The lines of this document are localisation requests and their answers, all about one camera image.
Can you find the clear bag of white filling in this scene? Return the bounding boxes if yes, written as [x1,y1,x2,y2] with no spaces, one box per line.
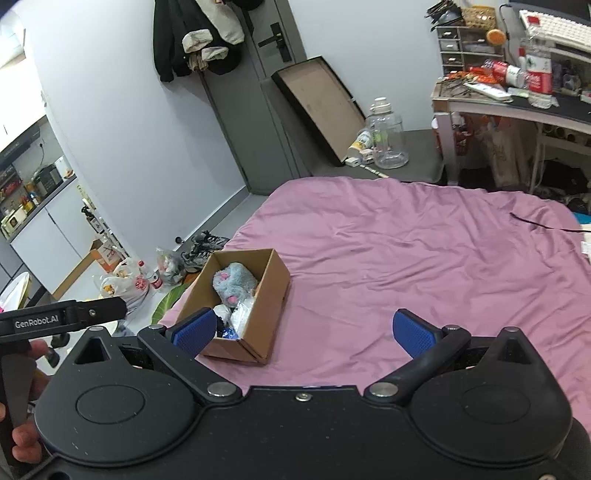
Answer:
[228,295,257,340]

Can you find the black door handle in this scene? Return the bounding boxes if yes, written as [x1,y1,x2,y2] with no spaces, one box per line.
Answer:
[257,22,293,64]

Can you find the small red printed cardboard box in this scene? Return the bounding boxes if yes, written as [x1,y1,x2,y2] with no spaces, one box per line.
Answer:
[90,239,122,274]

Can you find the grey door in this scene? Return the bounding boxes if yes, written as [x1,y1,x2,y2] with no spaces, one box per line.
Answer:
[198,0,311,195]

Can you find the white power strip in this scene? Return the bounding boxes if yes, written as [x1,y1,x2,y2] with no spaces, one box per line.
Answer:
[464,82,514,103]

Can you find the yellow and white bottle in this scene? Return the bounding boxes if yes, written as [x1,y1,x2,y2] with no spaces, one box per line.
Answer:
[347,130,374,160]

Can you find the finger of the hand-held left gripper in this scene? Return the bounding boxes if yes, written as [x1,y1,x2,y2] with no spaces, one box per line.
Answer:
[74,296,128,328]

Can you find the cluttered desk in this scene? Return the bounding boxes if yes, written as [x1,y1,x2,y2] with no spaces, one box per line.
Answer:
[431,76,591,191]

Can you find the pair of grey sneakers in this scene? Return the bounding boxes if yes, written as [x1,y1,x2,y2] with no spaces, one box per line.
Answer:
[182,233,231,273]

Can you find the white printed shopping bag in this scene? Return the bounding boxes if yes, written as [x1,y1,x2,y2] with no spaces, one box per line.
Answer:
[94,258,151,311]

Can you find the lying red label plastic bottle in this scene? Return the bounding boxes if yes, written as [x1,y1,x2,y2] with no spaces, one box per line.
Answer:
[482,59,530,89]

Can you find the pink bed sheet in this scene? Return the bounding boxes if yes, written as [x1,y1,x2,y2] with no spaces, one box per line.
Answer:
[152,175,591,418]

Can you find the white kitchen cabinet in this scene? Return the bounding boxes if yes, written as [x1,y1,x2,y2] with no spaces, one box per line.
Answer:
[0,175,122,297]

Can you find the person's left hand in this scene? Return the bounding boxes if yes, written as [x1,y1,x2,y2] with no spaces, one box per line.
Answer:
[11,340,57,463]

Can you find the upright red label water bottle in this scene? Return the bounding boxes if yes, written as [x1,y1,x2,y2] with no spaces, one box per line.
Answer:
[525,23,556,110]

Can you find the grey plush mouse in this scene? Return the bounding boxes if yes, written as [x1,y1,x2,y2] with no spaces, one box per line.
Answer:
[211,262,259,306]

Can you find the black and beige jacket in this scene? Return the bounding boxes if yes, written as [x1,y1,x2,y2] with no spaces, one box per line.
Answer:
[152,0,246,83]

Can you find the black framed brown board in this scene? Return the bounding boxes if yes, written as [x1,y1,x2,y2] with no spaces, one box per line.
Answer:
[271,55,368,167]

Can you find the clear plastic jar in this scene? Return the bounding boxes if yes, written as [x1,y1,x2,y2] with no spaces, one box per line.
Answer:
[366,97,411,169]

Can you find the small red capped bottle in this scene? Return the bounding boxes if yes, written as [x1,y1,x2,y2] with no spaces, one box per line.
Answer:
[139,261,163,291]

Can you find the green leaf shaped mat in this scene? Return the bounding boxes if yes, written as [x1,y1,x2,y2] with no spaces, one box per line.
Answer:
[152,281,195,325]

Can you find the brown cardboard box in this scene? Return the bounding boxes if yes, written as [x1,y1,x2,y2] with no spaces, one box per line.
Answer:
[178,248,292,366]

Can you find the white keyboard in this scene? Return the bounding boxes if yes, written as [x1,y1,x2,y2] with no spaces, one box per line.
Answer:
[519,9,591,48]

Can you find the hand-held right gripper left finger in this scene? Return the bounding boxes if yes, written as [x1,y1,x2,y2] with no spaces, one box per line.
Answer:
[69,308,242,401]

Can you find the small grey drawer organizer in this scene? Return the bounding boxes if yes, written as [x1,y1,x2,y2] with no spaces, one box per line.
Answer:
[436,25,498,77]

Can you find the black rice cooker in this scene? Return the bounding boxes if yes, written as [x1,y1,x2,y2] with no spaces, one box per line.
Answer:
[34,165,64,191]

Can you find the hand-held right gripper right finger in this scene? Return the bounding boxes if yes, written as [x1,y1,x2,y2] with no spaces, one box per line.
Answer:
[365,310,543,402]

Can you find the clear trash bag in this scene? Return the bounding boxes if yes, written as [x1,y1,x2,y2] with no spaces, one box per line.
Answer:
[156,247,186,283]

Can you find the woven basket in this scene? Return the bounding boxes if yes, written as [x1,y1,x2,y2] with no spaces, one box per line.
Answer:
[462,6,496,29]

